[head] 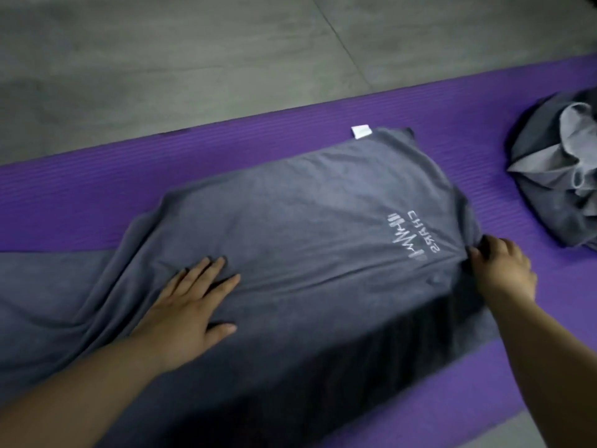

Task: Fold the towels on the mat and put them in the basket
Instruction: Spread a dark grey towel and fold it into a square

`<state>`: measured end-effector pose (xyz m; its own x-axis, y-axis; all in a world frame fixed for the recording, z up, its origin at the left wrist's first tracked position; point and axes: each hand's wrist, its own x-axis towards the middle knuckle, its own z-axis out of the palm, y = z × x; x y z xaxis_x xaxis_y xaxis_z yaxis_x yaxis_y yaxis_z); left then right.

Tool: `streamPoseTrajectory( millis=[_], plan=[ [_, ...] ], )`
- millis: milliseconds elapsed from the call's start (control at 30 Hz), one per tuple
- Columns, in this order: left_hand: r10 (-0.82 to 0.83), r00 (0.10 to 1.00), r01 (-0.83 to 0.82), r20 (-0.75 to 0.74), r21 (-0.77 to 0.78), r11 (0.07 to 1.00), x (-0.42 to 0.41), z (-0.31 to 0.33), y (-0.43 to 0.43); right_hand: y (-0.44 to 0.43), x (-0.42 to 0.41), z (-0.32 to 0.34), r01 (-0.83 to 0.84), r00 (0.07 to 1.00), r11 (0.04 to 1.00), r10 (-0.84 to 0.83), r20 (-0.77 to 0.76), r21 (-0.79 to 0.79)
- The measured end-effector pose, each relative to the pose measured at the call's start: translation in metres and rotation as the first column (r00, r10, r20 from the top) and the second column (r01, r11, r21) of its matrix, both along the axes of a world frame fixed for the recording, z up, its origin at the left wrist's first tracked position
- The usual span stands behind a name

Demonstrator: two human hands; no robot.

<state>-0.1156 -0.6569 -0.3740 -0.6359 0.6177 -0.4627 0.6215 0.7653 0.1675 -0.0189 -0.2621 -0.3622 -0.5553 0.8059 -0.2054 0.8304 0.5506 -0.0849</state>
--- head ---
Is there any whitish grey towel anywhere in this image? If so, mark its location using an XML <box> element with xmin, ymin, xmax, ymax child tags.
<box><xmin>507</xmin><ymin>102</ymin><xmax>597</xmax><ymax>201</ymax></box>

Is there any dark grey tagged towel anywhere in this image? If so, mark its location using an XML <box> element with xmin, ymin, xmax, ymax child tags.
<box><xmin>0</xmin><ymin>121</ymin><xmax>500</xmax><ymax>448</ymax></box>

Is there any person's right hand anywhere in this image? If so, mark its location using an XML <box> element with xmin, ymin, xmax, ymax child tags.
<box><xmin>468</xmin><ymin>234</ymin><xmax>538</xmax><ymax>309</ymax></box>

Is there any purple yoga mat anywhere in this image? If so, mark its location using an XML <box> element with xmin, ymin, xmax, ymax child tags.
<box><xmin>0</xmin><ymin>53</ymin><xmax>597</xmax><ymax>448</ymax></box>

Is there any person's left forearm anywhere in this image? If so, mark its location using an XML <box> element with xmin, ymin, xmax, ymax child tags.
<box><xmin>0</xmin><ymin>340</ymin><xmax>169</xmax><ymax>448</ymax></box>

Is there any person's right forearm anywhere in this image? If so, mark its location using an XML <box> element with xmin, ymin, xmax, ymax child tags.
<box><xmin>484</xmin><ymin>293</ymin><xmax>597</xmax><ymax>448</ymax></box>

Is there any person's left hand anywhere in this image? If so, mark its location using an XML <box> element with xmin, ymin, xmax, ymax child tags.
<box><xmin>130</xmin><ymin>256</ymin><xmax>242</xmax><ymax>374</ymax></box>

